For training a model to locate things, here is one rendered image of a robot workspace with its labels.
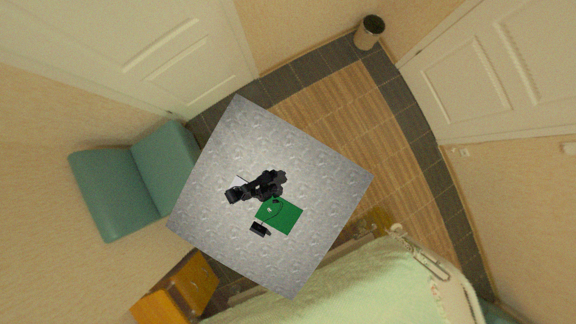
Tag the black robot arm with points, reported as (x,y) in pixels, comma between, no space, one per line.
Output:
(235,195)

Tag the green circuit board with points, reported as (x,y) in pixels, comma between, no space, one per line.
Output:
(281,215)

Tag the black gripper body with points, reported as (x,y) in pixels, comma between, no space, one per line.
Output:
(255,191)

